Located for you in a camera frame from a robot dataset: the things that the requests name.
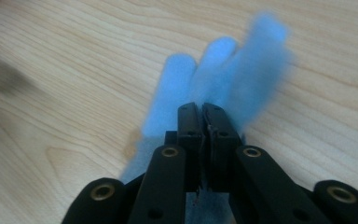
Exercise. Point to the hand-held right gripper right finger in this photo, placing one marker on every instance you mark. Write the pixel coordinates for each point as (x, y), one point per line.
(220, 130)

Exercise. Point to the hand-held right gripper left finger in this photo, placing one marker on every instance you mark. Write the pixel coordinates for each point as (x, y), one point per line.
(191, 124)

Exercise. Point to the blue glove with dark buttons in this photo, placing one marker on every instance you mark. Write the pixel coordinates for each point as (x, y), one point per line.
(217, 77)

